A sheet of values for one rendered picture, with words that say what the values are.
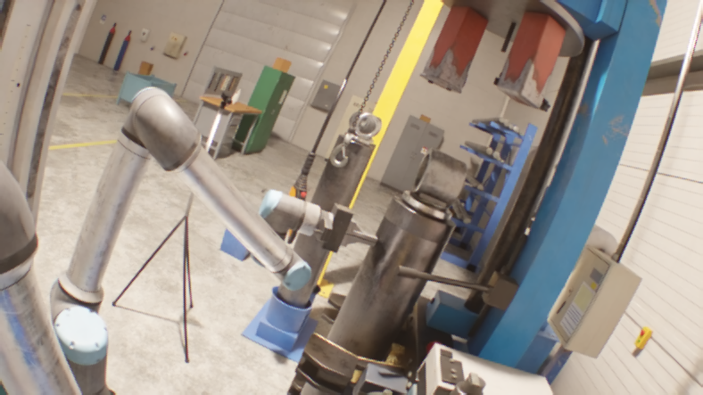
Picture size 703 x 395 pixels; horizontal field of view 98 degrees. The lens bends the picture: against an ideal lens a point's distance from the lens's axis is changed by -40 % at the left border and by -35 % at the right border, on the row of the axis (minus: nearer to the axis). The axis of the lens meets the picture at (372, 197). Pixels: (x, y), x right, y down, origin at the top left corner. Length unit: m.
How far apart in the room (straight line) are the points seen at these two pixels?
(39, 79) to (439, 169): 1.11
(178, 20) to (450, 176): 13.66
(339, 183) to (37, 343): 2.36
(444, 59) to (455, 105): 10.57
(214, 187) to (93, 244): 0.38
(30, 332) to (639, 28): 1.69
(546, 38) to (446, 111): 10.83
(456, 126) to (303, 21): 5.18
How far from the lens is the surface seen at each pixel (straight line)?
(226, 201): 1.00
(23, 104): 0.86
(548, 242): 1.40
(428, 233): 1.32
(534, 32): 1.27
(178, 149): 0.90
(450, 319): 1.62
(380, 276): 1.37
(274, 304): 2.98
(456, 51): 1.52
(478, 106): 12.15
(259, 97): 8.57
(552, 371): 1.99
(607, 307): 1.81
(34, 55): 0.84
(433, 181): 1.33
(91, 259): 1.13
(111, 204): 1.07
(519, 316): 1.46
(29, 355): 0.49
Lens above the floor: 1.69
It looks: 10 degrees down
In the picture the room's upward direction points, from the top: 24 degrees clockwise
